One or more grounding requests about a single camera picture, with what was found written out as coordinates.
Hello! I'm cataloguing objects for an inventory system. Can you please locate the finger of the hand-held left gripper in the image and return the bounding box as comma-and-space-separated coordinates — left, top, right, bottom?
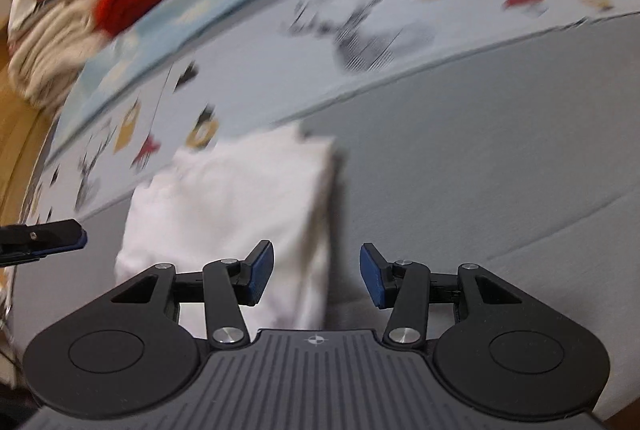
0, 219, 89, 267

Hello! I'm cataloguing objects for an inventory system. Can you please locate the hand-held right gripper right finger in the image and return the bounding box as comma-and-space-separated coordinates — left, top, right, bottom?
359, 242, 526, 349

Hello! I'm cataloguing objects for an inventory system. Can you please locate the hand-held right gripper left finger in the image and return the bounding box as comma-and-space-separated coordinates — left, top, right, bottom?
111, 239, 276, 348

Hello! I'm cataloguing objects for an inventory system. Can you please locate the white t-shirt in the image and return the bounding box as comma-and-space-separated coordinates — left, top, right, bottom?
115, 122, 347, 344

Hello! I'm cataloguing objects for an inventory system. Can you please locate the cream folded quilt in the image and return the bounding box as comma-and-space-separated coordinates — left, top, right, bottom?
7, 0, 120, 112

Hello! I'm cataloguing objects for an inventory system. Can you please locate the light blue patterned sheet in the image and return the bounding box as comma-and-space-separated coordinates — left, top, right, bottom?
51, 0, 562, 147

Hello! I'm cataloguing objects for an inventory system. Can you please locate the deer print bedsheet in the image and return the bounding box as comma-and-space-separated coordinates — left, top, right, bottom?
20, 0, 640, 222

